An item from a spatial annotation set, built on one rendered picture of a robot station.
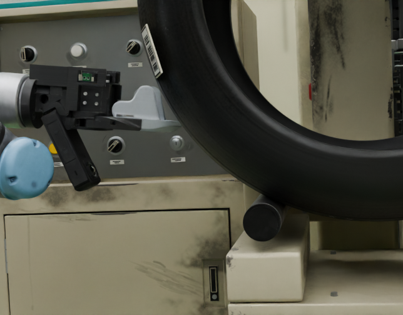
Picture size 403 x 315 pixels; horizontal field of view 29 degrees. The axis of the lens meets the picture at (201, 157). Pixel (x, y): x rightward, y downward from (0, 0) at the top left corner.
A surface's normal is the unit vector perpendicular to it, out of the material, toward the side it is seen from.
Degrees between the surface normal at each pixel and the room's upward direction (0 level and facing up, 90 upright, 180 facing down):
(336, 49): 90
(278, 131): 99
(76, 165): 89
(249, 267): 90
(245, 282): 90
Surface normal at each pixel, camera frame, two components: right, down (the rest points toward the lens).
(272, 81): 0.22, 0.04
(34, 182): 0.75, 0.00
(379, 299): -0.05, -1.00
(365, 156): -0.17, 0.25
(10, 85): -0.11, -0.43
